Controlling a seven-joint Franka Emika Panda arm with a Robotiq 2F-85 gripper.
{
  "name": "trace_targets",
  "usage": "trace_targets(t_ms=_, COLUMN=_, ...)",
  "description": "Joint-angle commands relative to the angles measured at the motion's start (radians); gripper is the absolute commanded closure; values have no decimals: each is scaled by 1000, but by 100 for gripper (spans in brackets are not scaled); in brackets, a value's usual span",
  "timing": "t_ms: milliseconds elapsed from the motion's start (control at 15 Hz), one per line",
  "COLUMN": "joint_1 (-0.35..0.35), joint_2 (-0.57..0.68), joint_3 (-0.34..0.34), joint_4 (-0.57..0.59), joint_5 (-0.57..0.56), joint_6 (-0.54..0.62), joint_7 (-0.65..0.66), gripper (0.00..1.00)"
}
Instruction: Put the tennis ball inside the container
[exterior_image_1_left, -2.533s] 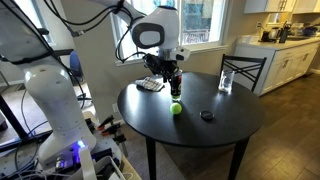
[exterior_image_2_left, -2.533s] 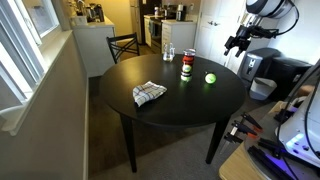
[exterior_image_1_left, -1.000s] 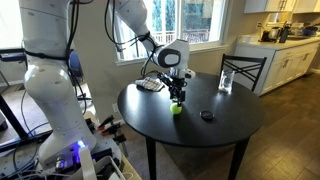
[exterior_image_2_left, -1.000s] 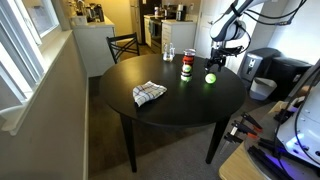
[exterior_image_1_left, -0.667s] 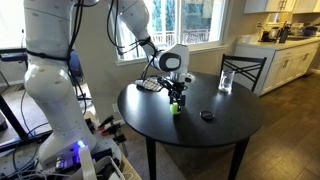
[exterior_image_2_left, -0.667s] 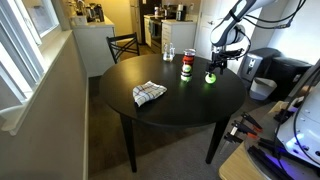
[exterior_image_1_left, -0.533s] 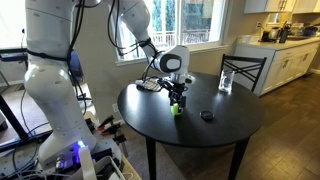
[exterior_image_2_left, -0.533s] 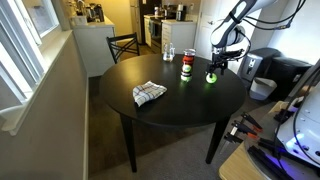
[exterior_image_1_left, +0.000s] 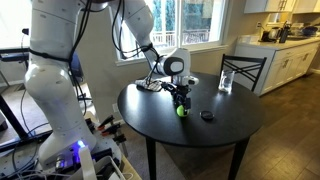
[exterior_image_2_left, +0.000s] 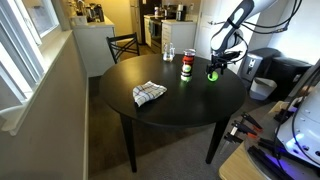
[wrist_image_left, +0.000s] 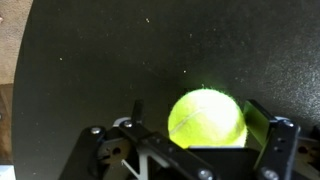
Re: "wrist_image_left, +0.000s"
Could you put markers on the yellow-green tennis ball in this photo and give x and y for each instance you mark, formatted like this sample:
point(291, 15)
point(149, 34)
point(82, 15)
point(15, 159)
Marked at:
point(206, 118)

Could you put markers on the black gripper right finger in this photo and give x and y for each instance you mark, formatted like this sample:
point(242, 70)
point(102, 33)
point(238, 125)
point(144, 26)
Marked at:
point(276, 146)

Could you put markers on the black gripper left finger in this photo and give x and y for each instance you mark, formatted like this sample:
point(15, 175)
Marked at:
point(160, 143)

